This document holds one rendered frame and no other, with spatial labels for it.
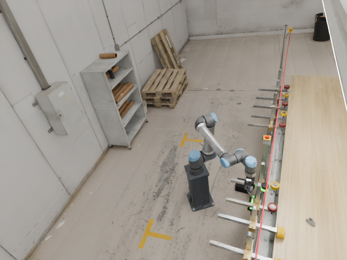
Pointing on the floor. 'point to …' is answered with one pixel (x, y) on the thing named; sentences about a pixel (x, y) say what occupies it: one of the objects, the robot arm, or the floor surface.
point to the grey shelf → (125, 122)
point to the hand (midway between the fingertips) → (249, 191)
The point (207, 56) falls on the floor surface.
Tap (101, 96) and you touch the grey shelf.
